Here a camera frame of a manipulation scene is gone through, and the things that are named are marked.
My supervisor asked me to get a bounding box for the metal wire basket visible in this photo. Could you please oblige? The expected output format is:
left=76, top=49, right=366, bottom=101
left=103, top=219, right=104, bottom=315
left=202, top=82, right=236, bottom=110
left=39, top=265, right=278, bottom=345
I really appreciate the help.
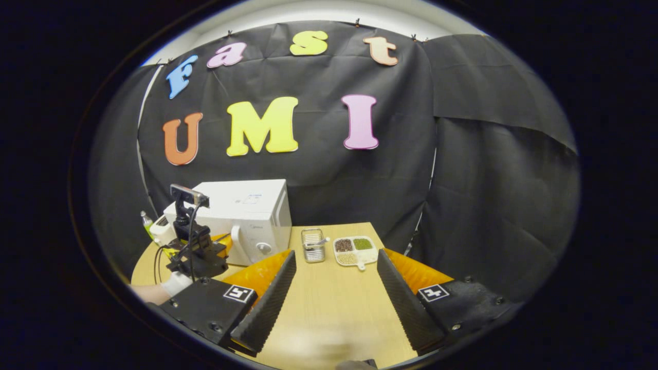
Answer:
left=301, top=228, right=326, bottom=264

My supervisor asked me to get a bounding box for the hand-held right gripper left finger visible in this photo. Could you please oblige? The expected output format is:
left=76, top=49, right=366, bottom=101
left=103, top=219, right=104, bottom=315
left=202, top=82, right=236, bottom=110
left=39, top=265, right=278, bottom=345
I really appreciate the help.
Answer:
left=159, top=250, right=297, bottom=358

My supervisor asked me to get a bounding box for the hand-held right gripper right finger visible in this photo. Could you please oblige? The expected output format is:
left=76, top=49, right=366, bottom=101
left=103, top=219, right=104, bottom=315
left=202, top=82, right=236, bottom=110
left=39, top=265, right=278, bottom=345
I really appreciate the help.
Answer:
left=377, top=248, right=525, bottom=356

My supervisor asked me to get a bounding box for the white microwave oven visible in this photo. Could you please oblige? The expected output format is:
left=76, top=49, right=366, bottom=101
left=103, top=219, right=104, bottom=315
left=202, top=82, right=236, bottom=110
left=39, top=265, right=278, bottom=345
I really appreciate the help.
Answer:
left=163, top=179, right=293, bottom=267

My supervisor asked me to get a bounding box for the white toaster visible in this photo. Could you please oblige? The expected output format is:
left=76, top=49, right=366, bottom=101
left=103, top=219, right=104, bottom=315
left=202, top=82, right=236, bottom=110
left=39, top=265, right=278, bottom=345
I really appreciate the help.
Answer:
left=150, top=215, right=178, bottom=246

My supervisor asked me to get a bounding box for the black backdrop cloth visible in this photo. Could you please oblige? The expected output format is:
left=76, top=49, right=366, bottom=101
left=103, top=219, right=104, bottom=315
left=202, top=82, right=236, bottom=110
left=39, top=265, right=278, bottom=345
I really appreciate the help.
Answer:
left=87, top=21, right=581, bottom=304

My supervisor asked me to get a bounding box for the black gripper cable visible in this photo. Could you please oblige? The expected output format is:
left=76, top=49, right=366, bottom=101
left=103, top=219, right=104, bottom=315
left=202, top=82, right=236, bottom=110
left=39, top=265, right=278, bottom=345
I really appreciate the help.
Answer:
left=153, top=198, right=209, bottom=286

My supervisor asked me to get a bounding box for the white divided snack tray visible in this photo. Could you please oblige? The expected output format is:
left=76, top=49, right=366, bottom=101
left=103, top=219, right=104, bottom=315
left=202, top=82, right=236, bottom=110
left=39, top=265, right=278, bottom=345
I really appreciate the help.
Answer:
left=333, top=235, right=379, bottom=271

